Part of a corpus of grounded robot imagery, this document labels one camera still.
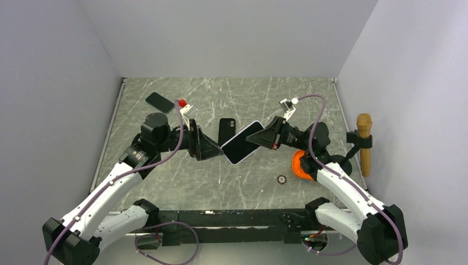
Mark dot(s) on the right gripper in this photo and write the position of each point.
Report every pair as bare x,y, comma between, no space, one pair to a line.
271,137

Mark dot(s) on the orange curved toy track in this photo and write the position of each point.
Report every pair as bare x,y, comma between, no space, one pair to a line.
296,168

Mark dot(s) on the small round brown coin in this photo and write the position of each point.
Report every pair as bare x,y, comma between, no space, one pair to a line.
281,179

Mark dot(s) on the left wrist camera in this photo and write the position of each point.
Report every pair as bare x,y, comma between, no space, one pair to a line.
187,111

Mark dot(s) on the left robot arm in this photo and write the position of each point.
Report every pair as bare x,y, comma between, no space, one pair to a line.
80,236

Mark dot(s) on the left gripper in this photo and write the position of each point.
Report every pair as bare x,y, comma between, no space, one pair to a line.
200,146

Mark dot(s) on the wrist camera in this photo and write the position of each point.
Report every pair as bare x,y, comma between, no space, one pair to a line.
288,106
187,111

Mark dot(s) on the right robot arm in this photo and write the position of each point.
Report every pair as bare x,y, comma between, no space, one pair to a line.
377,230

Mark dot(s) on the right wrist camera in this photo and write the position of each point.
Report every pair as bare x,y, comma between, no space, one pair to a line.
288,106

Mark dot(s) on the black smartphone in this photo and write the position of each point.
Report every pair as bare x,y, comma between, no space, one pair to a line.
160,102

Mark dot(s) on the brown microphone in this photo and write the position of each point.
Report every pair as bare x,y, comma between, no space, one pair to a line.
364,124

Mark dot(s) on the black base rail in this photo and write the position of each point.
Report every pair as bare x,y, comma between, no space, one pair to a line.
234,226

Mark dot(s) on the black phone case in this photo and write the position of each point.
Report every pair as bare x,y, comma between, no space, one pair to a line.
227,130

